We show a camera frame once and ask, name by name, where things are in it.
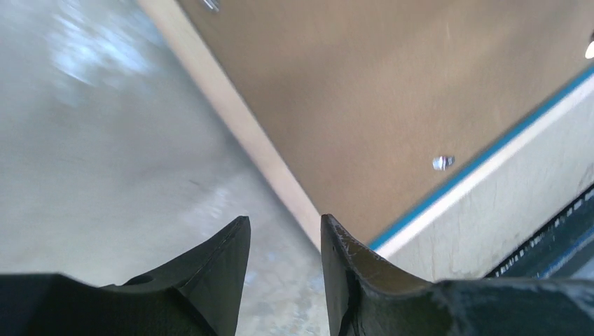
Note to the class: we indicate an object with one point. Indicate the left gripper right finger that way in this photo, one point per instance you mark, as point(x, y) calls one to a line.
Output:
point(367, 295)

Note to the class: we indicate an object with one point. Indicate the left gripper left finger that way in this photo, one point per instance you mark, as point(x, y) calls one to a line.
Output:
point(197, 293)

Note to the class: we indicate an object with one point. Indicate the blue wooden picture frame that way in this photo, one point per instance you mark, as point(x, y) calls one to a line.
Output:
point(476, 216)

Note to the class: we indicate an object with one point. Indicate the small metal turn clip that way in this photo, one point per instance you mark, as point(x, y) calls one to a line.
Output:
point(443, 162)

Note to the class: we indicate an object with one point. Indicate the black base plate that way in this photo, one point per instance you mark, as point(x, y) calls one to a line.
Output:
point(553, 245)

